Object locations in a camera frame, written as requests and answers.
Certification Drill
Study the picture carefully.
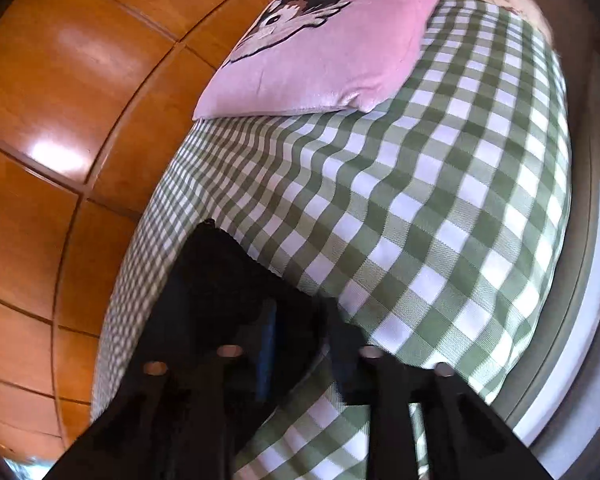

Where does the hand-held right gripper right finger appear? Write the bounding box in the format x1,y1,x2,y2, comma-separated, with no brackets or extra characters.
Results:
324,299,556,480

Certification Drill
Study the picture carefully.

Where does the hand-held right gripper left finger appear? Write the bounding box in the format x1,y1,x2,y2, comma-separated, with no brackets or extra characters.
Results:
47,297,281,480

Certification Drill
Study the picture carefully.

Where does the wooden panelled wardrobe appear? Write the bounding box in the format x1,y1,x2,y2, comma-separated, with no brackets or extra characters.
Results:
0,0,287,463

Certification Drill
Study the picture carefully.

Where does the pink dog print pillow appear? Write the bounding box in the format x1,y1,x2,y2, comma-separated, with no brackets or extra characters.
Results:
192,0,452,122

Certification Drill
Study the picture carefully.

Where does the green checkered bed sheet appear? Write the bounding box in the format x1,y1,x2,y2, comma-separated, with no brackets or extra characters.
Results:
90,0,574,480

